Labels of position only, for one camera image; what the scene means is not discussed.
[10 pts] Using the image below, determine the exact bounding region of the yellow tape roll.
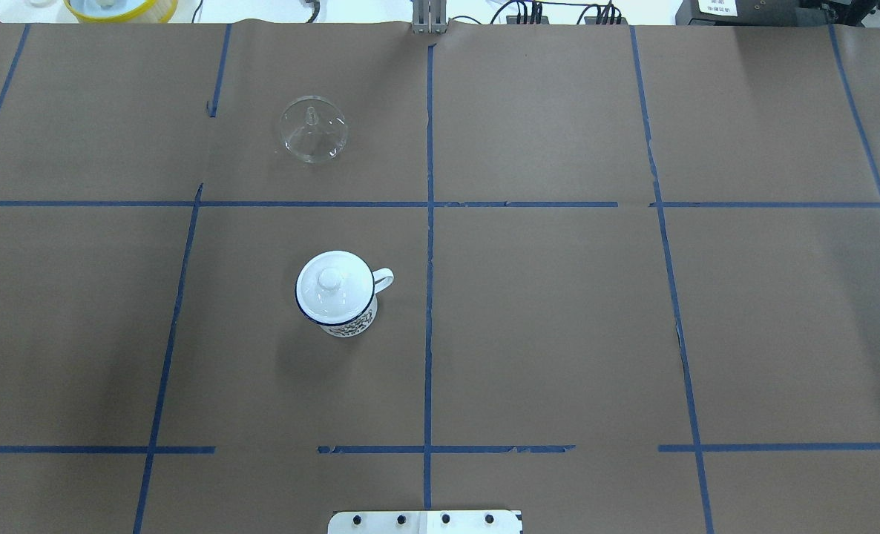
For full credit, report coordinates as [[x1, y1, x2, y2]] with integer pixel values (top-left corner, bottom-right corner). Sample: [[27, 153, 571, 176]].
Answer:
[[63, 0, 179, 24]]

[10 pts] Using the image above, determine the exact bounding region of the white enamel cup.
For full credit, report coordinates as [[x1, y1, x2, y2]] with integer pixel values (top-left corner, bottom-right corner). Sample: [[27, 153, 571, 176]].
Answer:
[[295, 266, 395, 338]]

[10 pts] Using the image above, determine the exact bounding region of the black equipment box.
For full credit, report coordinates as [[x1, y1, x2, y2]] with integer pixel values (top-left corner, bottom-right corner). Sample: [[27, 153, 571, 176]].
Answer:
[[674, 1, 837, 27]]

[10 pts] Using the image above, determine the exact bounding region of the aluminium frame post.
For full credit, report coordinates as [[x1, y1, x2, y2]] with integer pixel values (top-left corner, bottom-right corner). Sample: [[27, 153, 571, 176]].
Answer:
[[410, 0, 449, 34]]

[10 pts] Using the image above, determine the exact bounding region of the black cable connector block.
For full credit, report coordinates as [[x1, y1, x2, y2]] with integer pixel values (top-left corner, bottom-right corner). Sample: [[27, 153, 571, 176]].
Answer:
[[577, 2, 627, 26], [497, 1, 547, 26]]

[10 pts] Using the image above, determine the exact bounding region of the white enamel cup lid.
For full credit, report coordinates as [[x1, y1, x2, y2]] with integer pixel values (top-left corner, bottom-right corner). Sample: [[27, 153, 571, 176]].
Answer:
[[295, 251, 375, 326]]

